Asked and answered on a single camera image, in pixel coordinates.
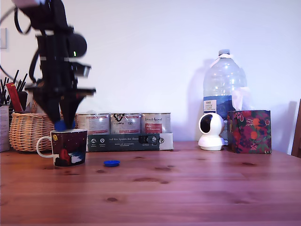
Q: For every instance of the blue coffee capsule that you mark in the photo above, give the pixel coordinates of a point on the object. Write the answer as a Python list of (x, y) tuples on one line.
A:
[(58, 126)]

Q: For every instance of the dark printed mug white inside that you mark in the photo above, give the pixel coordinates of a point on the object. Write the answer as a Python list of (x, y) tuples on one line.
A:
[(70, 150)]

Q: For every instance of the black flat utensil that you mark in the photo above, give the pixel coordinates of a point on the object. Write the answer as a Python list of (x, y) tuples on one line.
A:
[(22, 101)]

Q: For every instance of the silver can pale label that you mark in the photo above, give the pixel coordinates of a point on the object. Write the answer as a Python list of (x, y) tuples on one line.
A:
[(96, 123)]

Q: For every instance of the thin black stick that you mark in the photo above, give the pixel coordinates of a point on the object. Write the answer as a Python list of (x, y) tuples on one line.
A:
[(23, 82), (2, 93), (16, 75), (7, 90)]

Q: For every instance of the wicker basket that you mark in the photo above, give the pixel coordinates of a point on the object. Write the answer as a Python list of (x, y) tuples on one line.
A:
[(23, 134)]

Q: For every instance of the red printed packet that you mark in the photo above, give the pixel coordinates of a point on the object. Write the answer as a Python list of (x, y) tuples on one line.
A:
[(13, 94)]

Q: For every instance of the white printed carton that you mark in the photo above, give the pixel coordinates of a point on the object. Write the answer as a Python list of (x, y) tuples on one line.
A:
[(4, 129)]

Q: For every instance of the dark printed cardboard tray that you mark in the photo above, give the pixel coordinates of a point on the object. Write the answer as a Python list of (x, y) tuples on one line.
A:
[(110, 142)]

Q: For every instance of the silver can black logo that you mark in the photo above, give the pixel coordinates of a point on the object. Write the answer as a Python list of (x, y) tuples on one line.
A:
[(125, 123)]

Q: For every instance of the blue capsule lid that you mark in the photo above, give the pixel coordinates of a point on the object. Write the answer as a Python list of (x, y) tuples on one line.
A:
[(112, 163)]

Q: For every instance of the silver can red label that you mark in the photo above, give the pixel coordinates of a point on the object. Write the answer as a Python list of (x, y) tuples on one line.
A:
[(155, 123)]

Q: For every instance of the large clear water bottle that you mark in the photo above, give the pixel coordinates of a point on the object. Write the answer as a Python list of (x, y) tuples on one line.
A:
[(223, 80)]

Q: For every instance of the pale tissue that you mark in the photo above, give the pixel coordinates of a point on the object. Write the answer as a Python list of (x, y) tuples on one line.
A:
[(237, 99)]

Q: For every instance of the floral tissue box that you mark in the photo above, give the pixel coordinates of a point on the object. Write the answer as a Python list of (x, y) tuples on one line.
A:
[(249, 131)]

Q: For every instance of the brown wooden chair back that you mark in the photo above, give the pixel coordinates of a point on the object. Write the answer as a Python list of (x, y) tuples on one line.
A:
[(296, 131)]

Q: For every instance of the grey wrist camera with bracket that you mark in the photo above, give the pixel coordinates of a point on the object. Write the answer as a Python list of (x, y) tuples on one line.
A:
[(81, 70)]

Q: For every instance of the white wall switch plate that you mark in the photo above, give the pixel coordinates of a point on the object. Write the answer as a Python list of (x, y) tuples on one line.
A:
[(3, 38)]

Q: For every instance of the small white round camera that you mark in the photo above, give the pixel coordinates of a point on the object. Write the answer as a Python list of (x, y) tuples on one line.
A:
[(210, 134)]

